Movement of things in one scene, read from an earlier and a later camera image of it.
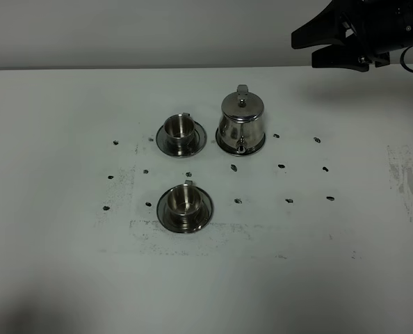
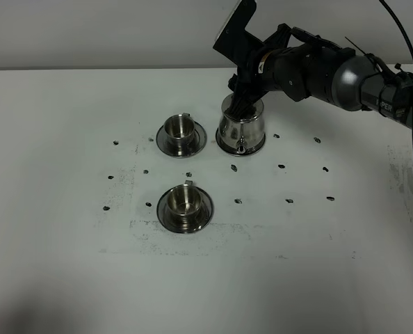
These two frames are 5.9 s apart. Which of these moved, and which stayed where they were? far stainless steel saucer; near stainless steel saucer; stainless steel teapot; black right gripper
Moved: black right gripper
Stayed: far stainless steel saucer; stainless steel teapot; near stainless steel saucer
